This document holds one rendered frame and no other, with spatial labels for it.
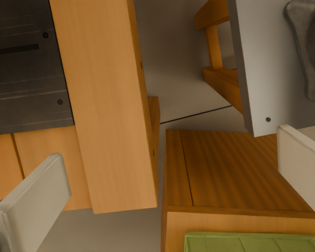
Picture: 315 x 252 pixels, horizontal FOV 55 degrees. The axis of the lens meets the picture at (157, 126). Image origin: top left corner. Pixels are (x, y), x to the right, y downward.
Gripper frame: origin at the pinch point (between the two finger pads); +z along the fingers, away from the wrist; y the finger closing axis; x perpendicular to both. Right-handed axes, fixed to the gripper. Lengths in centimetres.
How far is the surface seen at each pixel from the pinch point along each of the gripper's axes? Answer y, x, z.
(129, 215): -30, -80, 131
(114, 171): -12.9, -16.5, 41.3
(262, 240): 18, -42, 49
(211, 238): 6, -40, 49
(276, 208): 25, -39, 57
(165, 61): 0, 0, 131
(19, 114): -29, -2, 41
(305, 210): 32, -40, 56
